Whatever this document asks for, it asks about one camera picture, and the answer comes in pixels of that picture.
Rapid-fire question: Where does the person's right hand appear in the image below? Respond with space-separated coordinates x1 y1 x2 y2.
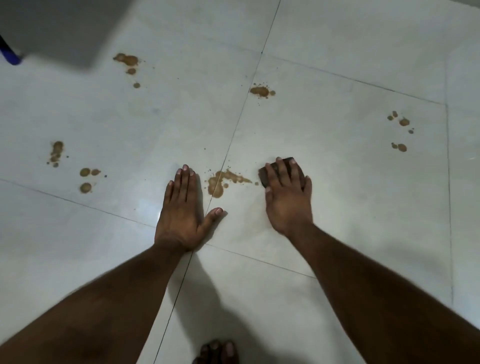
264 157 314 238

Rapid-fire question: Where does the person's left hand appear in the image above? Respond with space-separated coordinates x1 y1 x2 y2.
154 164 224 253

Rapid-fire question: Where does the dark brown scrubbing sponge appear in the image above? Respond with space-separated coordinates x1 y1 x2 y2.
257 157 307 188

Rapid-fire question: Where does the person's left forearm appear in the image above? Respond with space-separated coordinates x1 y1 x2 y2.
0 241 188 364

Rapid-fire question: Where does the person's right forearm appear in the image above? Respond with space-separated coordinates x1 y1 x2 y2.
286 223 480 364

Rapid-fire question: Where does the person's left foot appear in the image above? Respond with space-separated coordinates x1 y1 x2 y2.
193 339 239 364

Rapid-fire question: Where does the blue object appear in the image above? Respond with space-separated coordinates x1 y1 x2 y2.
0 35 22 67

